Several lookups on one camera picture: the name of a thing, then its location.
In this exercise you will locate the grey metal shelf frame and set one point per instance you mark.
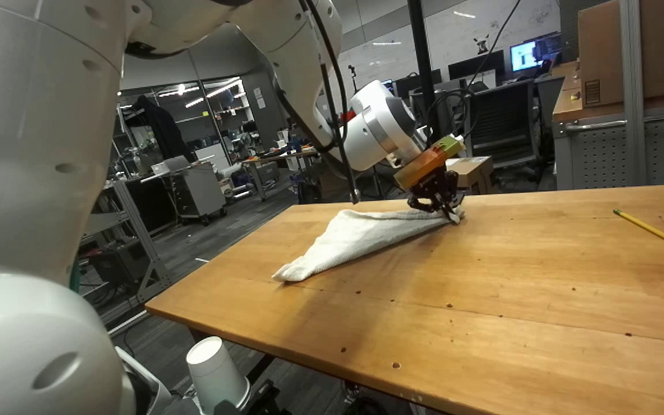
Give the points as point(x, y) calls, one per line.
point(138, 231)

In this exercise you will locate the yellow pencil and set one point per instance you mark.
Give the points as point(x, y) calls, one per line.
point(656, 231)

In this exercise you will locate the grey metal post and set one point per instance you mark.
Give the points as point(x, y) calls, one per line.
point(633, 94)

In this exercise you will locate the black vertical stand pole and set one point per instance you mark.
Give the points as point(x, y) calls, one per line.
point(423, 54)

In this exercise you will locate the white paper cup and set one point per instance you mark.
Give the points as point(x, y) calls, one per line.
point(213, 373)

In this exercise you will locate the dark unlit monitor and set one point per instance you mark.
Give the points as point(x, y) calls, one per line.
point(475, 67)

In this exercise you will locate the lit computer monitor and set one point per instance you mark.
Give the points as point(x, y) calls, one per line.
point(535, 54)

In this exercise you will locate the white wall board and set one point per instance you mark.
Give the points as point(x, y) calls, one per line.
point(471, 36)

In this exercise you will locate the black clamp mount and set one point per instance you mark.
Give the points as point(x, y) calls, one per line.
point(260, 399)

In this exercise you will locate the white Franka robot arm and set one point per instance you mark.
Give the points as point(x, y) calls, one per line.
point(33, 117)

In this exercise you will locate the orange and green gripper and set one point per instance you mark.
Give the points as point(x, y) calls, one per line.
point(427, 165)

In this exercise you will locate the dark hanging jacket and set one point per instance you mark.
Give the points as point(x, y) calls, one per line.
point(158, 129)

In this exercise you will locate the low wooden stool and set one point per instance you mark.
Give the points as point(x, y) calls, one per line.
point(475, 172)

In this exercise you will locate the white terry cloth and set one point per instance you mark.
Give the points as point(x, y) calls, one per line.
point(347, 239)

